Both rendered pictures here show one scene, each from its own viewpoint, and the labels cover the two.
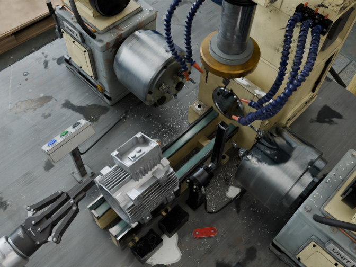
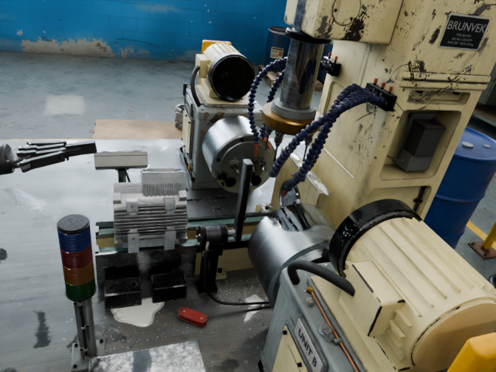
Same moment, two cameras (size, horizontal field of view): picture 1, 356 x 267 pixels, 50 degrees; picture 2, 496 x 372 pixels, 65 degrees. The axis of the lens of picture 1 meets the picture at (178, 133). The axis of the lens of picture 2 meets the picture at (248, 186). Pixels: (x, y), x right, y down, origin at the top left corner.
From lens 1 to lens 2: 0.71 m
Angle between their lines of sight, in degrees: 32
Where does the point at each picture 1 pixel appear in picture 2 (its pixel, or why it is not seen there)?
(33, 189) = (74, 210)
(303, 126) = not seen: hidden behind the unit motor
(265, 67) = (338, 170)
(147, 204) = (140, 224)
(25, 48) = not seen: hidden behind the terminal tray
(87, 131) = (140, 159)
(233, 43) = (289, 92)
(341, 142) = not seen: hidden behind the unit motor
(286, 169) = (297, 237)
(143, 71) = (221, 138)
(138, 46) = (229, 121)
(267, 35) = (345, 131)
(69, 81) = (172, 163)
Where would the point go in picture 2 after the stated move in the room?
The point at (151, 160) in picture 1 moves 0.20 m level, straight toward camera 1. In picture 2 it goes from (170, 185) to (126, 221)
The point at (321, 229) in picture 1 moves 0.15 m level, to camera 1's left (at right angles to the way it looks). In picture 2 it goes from (294, 297) to (230, 263)
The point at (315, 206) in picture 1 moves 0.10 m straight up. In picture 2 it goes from (304, 274) to (314, 236)
